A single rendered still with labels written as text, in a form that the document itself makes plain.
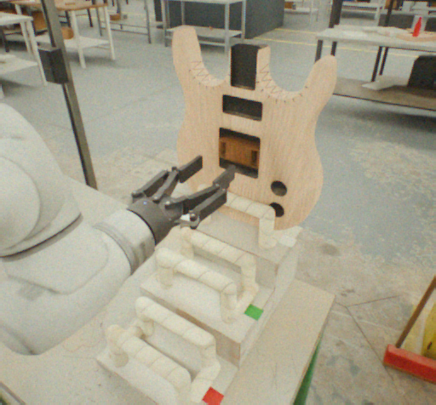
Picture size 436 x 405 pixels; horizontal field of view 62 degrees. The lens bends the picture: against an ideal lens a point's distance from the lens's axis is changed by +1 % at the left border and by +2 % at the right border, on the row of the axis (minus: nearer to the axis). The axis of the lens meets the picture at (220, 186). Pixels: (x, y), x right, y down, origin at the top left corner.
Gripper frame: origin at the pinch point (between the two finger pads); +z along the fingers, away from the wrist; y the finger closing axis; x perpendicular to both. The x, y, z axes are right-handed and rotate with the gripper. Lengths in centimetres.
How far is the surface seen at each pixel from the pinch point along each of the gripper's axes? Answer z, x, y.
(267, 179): 10.4, -4.5, 7.9
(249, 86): 12.2, 13.9, 1.8
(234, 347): -11.5, -31.1, 13.1
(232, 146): 10.3, 0.9, -0.9
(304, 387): 12, -73, 24
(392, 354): 74, -121, 49
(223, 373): -14.3, -37.0, 12.2
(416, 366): 75, -122, 59
